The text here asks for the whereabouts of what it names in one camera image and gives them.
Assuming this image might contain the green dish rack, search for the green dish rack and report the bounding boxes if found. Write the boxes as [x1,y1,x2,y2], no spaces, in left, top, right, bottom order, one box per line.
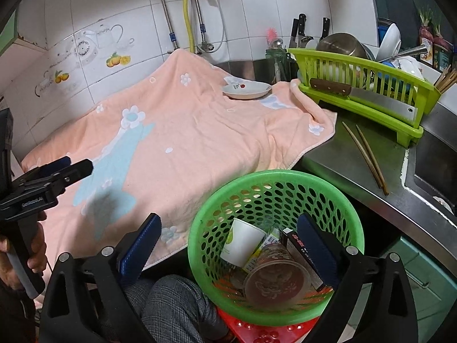
[287,47,441,148]

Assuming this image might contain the green plastic basket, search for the green plastic basket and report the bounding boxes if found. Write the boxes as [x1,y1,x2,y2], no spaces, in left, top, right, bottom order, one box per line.
[187,169,365,318]

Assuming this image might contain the metal braided hose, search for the metal braided hose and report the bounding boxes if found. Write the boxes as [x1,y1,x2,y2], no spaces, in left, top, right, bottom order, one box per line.
[143,0,181,50]
[191,0,215,52]

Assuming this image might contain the sprouting plant in jar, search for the sprouting plant in jar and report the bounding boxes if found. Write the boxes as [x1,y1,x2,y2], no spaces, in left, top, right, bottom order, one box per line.
[414,0,434,61]
[430,11,454,68]

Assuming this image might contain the yellow hose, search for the yellow hose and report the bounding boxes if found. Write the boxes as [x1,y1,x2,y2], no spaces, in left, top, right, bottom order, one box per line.
[183,0,196,53]

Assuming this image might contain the green glass utensil jar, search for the green glass utensil jar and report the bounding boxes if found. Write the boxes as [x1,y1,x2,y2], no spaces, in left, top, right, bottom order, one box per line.
[265,48,295,84]

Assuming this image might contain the bundle of chopsticks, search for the bundle of chopsticks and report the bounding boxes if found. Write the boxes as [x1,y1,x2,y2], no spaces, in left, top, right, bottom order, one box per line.
[434,67,457,93]

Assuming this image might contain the person's grey plaid legs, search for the person's grey plaid legs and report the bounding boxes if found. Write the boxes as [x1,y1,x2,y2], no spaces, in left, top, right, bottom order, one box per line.
[96,274,232,343]

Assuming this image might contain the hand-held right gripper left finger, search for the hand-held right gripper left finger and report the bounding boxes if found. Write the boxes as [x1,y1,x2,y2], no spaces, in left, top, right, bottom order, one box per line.
[39,212,163,343]

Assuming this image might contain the peach flower towel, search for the peach flower towel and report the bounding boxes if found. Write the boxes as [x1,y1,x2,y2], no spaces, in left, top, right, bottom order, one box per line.
[21,48,338,272]

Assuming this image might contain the green cabinet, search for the green cabinet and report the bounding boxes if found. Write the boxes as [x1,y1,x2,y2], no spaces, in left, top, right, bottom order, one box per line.
[350,236,457,343]

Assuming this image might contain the wooden chopstick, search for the wooden chopstick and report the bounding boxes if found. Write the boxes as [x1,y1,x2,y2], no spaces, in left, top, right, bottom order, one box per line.
[356,125,390,196]
[342,121,385,189]

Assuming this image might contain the red plastic stool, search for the red plastic stool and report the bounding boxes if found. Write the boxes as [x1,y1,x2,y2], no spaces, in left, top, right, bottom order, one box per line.
[216,305,322,343]

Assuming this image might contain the person's left hand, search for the person's left hand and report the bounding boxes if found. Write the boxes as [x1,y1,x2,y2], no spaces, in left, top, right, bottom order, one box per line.
[0,210,49,290]

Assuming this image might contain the white bowl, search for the white bowl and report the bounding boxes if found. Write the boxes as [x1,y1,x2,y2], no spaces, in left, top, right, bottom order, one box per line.
[378,23,402,59]

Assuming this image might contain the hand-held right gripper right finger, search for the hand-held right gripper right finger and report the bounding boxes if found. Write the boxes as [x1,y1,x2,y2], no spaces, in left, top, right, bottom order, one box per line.
[296,214,419,343]

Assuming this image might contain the white paper cup green print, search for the white paper cup green print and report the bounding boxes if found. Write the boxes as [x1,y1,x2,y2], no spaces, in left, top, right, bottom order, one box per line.
[219,218,268,268]

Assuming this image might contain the lidded plastic cup red print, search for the lidded plastic cup red print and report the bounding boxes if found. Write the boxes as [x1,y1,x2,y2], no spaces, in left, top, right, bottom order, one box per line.
[244,245,312,308]

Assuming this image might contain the white dish red print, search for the white dish red print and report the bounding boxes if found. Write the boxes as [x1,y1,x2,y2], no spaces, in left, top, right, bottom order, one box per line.
[222,81,272,101]

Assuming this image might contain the steel funnel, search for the steel funnel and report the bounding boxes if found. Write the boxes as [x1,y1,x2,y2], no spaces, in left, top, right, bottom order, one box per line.
[378,46,429,63]

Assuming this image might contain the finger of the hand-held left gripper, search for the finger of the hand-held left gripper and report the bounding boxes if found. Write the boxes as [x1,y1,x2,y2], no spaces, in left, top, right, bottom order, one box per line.
[14,156,72,183]
[39,159,94,194]

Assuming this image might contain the cleaver with wooden handle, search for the cleaver with wooden handle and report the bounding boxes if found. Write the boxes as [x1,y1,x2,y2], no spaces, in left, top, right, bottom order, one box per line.
[309,77,419,122]

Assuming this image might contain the steel pot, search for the steel pot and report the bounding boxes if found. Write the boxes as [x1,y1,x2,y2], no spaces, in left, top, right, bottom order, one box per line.
[316,33,365,59]

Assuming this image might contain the steel sink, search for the steel sink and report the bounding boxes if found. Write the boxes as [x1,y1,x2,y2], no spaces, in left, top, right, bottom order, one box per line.
[403,114,457,229]

